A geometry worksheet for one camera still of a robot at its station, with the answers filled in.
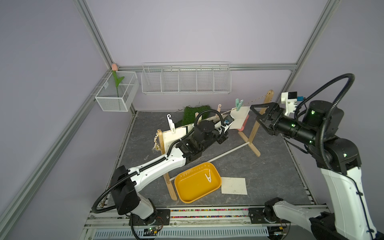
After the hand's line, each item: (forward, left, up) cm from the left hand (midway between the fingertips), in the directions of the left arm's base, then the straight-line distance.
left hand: (228, 123), depth 68 cm
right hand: (-7, -5, +15) cm, 17 cm away
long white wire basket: (+50, +20, -8) cm, 54 cm away
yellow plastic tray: (-14, +16, -35) cm, 41 cm away
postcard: (-18, -5, -35) cm, 40 cm away
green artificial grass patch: (+36, +18, -32) cm, 51 cm away
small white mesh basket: (+20, +60, +2) cm, 63 cm away
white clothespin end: (-13, +9, -33) cm, 36 cm away
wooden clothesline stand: (+9, -21, -31) cm, 39 cm away
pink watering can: (+1, -9, -3) cm, 9 cm away
